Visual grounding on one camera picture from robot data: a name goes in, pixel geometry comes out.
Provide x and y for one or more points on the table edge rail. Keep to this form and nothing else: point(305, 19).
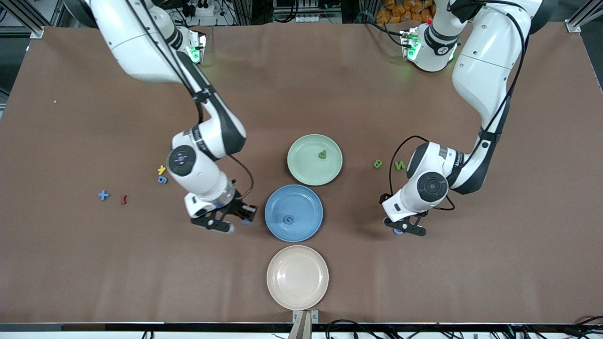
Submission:
point(141, 326)

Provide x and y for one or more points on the blue plus sign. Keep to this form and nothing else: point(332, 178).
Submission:
point(103, 195)

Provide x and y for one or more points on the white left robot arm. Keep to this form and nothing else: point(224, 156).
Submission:
point(485, 70)

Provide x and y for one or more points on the green letter B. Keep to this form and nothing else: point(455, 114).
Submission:
point(378, 164)

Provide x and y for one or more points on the green letter N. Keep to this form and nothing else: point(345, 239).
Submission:
point(400, 165)

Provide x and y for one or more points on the blue plate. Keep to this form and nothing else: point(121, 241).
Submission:
point(301, 202)

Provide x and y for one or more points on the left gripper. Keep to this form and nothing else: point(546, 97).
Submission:
point(382, 197)

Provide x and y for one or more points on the yellow letter K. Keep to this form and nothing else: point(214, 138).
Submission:
point(161, 169)

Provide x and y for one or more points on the blue number six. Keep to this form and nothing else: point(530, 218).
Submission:
point(160, 179)

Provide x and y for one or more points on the white electronics box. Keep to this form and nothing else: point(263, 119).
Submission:
point(306, 9)

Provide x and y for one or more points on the brown table cover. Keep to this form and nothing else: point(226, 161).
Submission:
point(188, 263)

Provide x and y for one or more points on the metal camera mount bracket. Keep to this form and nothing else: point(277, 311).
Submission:
point(305, 322)

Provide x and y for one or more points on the aluminium frame profile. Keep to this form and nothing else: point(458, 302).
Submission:
point(586, 13)
point(28, 19)

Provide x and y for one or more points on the beige plate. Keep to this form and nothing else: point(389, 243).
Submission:
point(297, 278)

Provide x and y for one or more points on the green letter P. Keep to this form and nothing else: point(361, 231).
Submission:
point(322, 154)

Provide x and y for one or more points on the white power strip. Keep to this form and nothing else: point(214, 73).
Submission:
point(202, 8)

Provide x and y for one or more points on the green plate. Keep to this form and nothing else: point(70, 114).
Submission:
point(308, 165)

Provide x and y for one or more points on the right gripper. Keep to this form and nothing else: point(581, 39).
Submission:
point(237, 205)

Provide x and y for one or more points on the blue letter G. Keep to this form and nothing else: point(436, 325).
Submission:
point(286, 220)

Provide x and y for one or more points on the bag of oranges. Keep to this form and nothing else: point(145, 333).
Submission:
point(405, 9)

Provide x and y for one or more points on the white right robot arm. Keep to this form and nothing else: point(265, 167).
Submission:
point(141, 42)

